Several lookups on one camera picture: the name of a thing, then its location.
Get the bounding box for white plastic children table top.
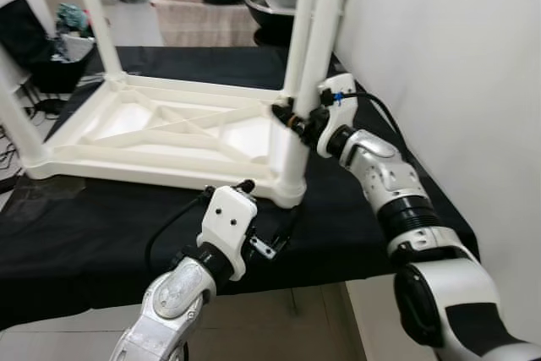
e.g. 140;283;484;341
25;74;307;208

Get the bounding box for black wok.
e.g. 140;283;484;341
245;0;297;45

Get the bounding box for beige cloth covered furniture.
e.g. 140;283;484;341
152;0;259;47

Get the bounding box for black tablecloth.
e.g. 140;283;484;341
0;44;478;328

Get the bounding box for black router with antennas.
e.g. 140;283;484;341
34;99;68;117

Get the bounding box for white grey fabric item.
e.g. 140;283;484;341
59;33;94;62

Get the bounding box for teal clothes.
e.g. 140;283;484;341
57;3;90;32

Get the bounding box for open black suitcase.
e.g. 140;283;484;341
0;0;94;96

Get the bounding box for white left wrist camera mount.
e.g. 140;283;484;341
196;185;259;282

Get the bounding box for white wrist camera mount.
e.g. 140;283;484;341
315;75;359;156
196;185;259;282

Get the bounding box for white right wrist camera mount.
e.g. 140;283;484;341
315;75;359;156

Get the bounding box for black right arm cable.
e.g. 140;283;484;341
338;90;408;161

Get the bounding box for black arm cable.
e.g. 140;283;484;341
338;90;408;161
145;192;212;270

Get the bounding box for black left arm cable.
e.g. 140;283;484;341
145;192;212;270

